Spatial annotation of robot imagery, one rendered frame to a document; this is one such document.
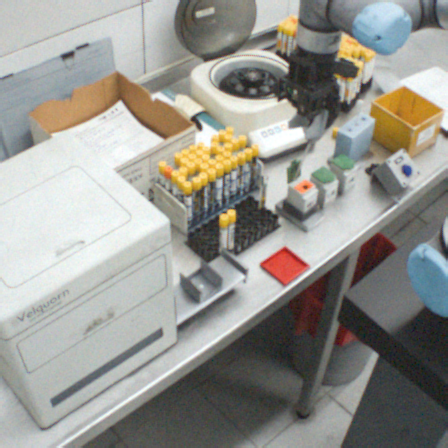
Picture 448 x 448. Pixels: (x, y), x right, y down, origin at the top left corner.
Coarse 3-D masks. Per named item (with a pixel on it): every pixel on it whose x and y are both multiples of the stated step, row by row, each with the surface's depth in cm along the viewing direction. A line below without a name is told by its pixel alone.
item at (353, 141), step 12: (360, 120) 138; (372, 120) 139; (348, 132) 135; (360, 132) 135; (372, 132) 141; (336, 144) 138; (348, 144) 135; (360, 144) 139; (336, 156) 140; (348, 156) 137; (360, 156) 142; (372, 156) 144
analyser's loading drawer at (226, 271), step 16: (224, 256) 116; (192, 272) 113; (208, 272) 112; (224, 272) 114; (240, 272) 114; (176, 288) 111; (192, 288) 109; (208, 288) 112; (224, 288) 112; (176, 304) 109; (192, 304) 109
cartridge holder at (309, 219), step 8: (280, 208) 130; (288, 208) 128; (296, 208) 127; (312, 208) 127; (288, 216) 129; (296, 216) 128; (304, 216) 127; (312, 216) 129; (320, 216) 129; (304, 224) 127; (312, 224) 127
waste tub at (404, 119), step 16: (384, 96) 146; (400, 96) 152; (416, 96) 148; (384, 112) 142; (400, 112) 155; (416, 112) 151; (432, 112) 146; (384, 128) 145; (400, 128) 141; (416, 128) 137; (432, 128) 144; (384, 144) 147; (400, 144) 143; (416, 144) 143; (432, 144) 149
